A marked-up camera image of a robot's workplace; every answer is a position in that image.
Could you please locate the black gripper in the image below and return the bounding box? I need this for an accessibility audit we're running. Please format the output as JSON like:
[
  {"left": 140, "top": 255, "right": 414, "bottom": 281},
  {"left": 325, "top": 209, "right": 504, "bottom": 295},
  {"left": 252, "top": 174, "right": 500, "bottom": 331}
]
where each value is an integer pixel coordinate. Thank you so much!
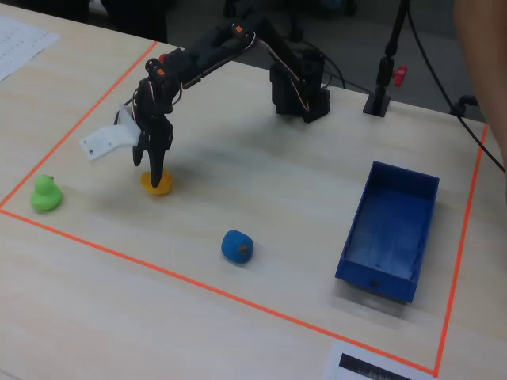
[{"left": 132, "top": 74, "right": 178, "bottom": 190}]

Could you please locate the yellow rubber duck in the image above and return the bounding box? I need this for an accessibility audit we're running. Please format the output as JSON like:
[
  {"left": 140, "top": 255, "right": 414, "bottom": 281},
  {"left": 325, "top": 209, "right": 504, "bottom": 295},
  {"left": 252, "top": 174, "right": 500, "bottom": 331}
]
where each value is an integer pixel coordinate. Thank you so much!
[{"left": 139, "top": 167, "right": 173, "bottom": 197}]

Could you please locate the bare person forearm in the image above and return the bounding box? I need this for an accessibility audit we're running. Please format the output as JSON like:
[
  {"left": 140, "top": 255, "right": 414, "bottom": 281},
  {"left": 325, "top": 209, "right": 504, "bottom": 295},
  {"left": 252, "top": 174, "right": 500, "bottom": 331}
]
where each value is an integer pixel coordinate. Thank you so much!
[{"left": 453, "top": 0, "right": 507, "bottom": 168}]

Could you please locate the green rubber duck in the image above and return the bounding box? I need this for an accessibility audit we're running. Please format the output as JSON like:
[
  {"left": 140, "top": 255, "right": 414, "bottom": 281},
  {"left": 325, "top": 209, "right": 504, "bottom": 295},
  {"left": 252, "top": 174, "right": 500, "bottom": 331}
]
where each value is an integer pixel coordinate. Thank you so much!
[{"left": 30, "top": 173, "right": 64, "bottom": 213}]

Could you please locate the blue rubber duck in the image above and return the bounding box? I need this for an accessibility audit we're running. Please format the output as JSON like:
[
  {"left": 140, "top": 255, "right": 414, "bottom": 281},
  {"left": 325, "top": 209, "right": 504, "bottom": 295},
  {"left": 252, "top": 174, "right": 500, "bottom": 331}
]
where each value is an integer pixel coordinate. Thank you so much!
[{"left": 220, "top": 229, "right": 255, "bottom": 266}]

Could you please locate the blue plastic box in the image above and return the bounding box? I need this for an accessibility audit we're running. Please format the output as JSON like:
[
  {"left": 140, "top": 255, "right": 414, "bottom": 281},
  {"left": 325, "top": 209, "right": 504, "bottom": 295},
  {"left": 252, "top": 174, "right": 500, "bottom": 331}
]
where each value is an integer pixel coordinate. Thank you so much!
[{"left": 334, "top": 160, "right": 441, "bottom": 306}]

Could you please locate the orange tape outline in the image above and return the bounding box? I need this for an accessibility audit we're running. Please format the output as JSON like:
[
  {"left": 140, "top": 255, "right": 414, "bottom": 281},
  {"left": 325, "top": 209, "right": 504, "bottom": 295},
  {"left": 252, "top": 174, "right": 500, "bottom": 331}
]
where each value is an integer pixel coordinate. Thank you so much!
[{"left": 0, "top": 39, "right": 490, "bottom": 378}]

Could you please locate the white printed paper sheet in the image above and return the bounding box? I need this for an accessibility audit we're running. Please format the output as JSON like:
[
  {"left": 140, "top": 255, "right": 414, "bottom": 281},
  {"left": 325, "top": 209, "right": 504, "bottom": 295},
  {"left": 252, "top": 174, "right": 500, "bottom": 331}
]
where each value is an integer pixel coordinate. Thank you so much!
[{"left": 0, "top": 15, "right": 61, "bottom": 82}]

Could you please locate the black stand base clamp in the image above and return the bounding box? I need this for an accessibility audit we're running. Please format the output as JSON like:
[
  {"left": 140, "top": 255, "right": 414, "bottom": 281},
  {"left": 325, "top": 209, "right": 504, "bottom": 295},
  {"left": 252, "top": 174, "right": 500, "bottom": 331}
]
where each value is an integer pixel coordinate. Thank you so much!
[{"left": 363, "top": 93, "right": 392, "bottom": 117}]

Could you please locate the white paper with black bar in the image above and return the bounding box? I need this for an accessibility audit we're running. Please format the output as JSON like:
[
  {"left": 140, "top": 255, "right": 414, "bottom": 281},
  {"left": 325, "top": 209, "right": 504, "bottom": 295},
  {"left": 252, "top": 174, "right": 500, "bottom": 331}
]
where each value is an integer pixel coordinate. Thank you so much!
[{"left": 322, "top": 340, "right": 436, "bottom": 380}]

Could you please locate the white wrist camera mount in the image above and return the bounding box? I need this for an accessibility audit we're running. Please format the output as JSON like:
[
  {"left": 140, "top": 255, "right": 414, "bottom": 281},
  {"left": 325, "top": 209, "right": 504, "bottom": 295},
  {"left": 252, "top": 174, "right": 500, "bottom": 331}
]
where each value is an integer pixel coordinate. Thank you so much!
[{"left": 78, "top": 103, "right": 143, "bottom": 162}]

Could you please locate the black camera stand pole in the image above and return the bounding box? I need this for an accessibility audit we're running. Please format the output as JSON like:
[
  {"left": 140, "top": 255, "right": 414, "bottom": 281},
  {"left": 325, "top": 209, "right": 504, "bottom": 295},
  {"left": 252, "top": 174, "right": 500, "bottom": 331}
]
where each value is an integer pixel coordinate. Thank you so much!
[{"left": 375, "top": 0, "right": 414, "bottom": 100}]

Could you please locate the black stand camera cable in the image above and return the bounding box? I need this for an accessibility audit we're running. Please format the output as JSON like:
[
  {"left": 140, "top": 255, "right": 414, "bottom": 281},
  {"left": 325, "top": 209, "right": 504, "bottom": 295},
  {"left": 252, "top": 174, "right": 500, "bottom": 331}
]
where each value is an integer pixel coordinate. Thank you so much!
[{"left": 406, "top": 0, "right": 507, "bottom": 174}]

